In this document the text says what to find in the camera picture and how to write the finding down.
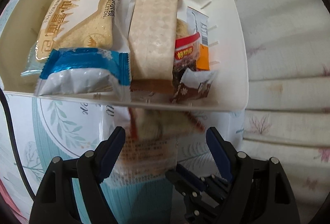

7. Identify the patterned tablecloth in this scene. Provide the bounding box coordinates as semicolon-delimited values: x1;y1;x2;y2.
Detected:
31;0;218;223

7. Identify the orange white snack bar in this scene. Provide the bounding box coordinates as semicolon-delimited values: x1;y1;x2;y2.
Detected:
187;7;210;70

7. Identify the black cable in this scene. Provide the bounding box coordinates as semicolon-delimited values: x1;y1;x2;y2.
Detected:
0;88;35;201

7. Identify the maroon snowflake packet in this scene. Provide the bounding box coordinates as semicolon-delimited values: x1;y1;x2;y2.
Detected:
171;68;218;103

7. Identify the white plastic storage bin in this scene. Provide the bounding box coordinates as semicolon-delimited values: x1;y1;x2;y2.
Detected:
0;0;250;112

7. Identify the cream floral curtain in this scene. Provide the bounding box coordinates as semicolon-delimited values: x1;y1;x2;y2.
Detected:
235;0;329;222

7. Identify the beige wafer cracker pack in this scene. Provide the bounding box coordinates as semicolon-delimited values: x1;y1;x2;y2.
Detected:
128;0;178;94

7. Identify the large bread packet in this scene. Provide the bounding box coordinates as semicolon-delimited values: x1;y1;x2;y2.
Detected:
21;0;134;77

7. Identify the blue white snack packet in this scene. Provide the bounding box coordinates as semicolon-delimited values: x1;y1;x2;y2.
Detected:
34;47;131;101

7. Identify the walnut date candy packet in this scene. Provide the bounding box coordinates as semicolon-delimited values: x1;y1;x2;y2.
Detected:
173;32;200;87

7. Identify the clear packet red label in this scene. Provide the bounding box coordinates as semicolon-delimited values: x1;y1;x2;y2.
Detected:
105;107;205;188

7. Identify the small yellow crisp packet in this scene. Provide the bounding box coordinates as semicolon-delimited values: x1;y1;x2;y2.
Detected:
176;19;190;40

